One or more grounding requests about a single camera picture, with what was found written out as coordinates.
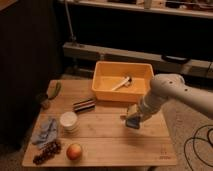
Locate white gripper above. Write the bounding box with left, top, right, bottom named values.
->
left=127, top=104, right=146, bottom=122

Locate blue sponge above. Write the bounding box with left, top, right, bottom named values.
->
left=125, top=117, right=140, bottom=129

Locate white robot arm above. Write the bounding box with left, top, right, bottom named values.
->
left=126, top=74, right=213, bottom=122

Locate white metal cup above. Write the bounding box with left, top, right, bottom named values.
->
left=59, top=112, right=78, bottom=132

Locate white brush in bin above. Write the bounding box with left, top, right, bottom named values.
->
left=112, top=76, right=132, bottom=91

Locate yellow plastic bin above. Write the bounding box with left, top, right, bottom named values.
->
left=92, top=61, right=154, bottom=102

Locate wooden table board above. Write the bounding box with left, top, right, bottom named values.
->
left=21, top=78, right=178, bottom=167

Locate red yellow apple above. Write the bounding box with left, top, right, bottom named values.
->
left=66, top=143, right=83, bottom=160

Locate blue crumpled cloth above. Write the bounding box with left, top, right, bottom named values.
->
left=31, top=117, right=58, bottom=149

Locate small dark round object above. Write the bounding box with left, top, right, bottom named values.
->
left=37, top=93, right=50, bottom=109

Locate dark grape bunch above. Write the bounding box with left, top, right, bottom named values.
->
left=33, top=140, right=62, bottom=165

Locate metal vertical pole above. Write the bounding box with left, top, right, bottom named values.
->
left=64, top=0, right=77, bottom=46

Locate upper shelf board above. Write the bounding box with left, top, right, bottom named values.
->
left=58, top=0, right=213, bottom=19

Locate black clamp on rail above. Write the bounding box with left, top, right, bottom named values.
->
left=161, top=55, right=190, bottom=64

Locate black floor cable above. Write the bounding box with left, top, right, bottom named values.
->
left=183, top=124, right=213, bottom=171

